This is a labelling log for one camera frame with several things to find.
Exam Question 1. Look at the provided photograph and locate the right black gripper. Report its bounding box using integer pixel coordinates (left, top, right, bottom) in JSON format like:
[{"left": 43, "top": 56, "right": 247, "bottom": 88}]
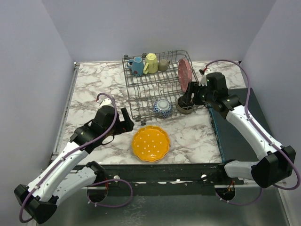
[{"left": 181, "top": 81, "right": 215, "bottom": 105}]

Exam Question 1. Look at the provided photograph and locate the pink dotted plate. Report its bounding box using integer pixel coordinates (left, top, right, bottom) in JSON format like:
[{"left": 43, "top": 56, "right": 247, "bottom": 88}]
[{"left": 178, "top": 58, "right": 192, "bottom": 93}]

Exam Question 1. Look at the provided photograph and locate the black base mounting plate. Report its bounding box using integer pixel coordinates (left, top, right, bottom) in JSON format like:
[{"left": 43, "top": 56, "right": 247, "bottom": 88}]
[{"left": 87, "top": 161, "right": 243, "bottom": 196}]

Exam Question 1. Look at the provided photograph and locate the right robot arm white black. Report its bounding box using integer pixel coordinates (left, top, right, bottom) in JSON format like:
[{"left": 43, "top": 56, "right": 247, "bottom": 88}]
[{"left": 176, "top": 73, "right": 296, "bottom": 188}]

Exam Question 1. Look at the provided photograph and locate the small grey mug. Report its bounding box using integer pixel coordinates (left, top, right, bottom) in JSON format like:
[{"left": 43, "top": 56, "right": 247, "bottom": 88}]
[{"left": 158, "top": 59, "right": 170, "bottom": 72}]

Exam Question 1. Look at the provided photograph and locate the dark blue box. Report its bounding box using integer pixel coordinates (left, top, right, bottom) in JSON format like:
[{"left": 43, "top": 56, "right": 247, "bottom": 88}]
[{"left": 208, "top": 90, "right": 271, "bottom": 162}]

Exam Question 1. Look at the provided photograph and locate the dark brown patterned bowl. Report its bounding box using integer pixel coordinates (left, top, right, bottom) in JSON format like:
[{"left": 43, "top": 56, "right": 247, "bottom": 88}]
[{"left": 176, "top": 104, "right": 194, "bottom": 114}]

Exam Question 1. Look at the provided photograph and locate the aluminium rail frame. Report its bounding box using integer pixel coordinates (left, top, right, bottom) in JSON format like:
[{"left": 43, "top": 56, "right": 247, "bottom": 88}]
[{"left": 25, "top": 61, "right": 79, "bottom": 226}]

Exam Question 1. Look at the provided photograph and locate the tan plate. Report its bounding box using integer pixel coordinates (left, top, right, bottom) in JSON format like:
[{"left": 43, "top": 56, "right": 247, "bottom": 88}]
[{"left": 132, "top": 126, "right": 171, "bottom": 162}]

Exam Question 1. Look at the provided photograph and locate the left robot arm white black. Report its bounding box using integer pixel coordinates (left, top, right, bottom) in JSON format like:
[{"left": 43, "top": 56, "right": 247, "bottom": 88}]
[{"left": 14, "top": 105, "right": 134, "bottom": 224}]

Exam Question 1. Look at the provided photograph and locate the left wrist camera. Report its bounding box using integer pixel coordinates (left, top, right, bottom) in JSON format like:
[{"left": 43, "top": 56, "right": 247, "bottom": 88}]
[{"left": 99, "top": 98, "right": 113, "bottom": 108}]

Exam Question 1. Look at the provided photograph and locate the yellow cream mug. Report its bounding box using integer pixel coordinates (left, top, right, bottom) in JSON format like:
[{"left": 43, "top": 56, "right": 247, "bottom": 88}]
[{"left": 143, "top": 53, "right": 158, "bottom": 74}]

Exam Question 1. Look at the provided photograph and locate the grey wire dish rack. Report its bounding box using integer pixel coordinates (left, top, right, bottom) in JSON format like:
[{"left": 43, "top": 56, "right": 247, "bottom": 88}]
[{"left": 122, "top": 50, "right": 192, "bottom": 126}]

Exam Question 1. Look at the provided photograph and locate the blue mug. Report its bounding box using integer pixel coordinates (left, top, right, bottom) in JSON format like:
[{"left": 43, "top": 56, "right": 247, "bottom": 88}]
[{"left": 127, "top": 56, "right": 144, "bottom": 76}]

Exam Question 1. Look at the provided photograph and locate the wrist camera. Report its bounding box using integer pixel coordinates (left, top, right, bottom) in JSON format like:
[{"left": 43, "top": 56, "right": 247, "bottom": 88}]
[
  {"left": 199, "top": 67, "right": 212, "bottom": 83},
  {"left": 99, "top": 98, "right": 113, "bottom": 108}
]

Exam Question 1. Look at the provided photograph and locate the red blue patterned bowl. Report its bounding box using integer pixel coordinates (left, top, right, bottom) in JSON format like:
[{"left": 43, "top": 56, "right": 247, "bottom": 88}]
[{"left": 153, "top": 99, "right": 173, "bottom": 118}]

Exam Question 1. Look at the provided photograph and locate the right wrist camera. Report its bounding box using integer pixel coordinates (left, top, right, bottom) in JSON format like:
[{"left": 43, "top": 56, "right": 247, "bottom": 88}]
[{"left": 199, "top": 67, "right": 212, "bottom": 83}]

